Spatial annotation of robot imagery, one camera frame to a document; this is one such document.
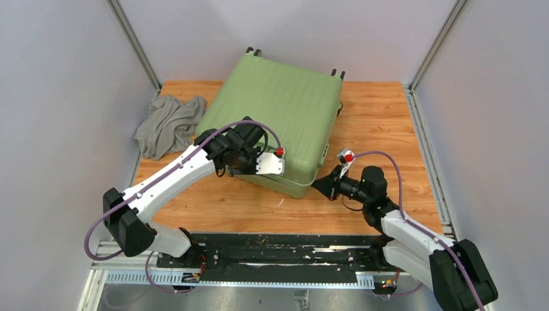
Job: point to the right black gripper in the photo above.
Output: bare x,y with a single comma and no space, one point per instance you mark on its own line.
329,185

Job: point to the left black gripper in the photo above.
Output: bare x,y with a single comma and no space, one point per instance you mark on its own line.
255,151

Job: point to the green suitcase blue lining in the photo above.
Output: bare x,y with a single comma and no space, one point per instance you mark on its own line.
299,105

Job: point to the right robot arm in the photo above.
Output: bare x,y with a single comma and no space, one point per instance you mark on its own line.
429,244

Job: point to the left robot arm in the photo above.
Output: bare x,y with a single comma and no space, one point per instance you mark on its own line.
128,214

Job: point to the crumpled grey-green cloth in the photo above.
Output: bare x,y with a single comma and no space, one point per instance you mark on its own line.
169,126

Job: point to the green suitcase wheel middle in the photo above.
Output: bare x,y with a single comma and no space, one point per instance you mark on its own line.
254,52

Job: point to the green suitcase wheel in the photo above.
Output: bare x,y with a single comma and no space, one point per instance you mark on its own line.
338,74
254,52

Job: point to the green suitcase wheel rear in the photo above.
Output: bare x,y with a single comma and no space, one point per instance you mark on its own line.
338,74

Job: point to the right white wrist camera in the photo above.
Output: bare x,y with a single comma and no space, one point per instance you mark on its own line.
346,157

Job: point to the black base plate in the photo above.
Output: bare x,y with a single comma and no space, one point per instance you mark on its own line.
265,257

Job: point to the aluminium frame rail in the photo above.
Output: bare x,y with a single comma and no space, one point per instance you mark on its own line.
110,267

